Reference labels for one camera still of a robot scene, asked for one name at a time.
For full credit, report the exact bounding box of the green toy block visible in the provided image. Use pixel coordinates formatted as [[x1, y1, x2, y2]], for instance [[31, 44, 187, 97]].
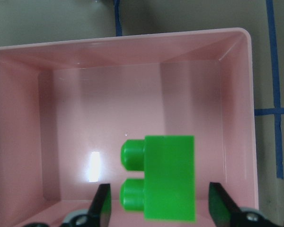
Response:
[[119, 135, 196, 222]]

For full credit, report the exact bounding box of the pink plastic box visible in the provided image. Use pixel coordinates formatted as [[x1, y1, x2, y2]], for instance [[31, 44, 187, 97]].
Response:
[[0, 28, 258, 227]]

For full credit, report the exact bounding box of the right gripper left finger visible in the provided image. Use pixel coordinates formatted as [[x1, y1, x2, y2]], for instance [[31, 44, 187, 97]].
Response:
[[61, 183, 111, 227]]

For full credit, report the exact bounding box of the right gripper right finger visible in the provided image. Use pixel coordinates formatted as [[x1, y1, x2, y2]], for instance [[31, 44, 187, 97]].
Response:
[[208, 182, 270, 227]]

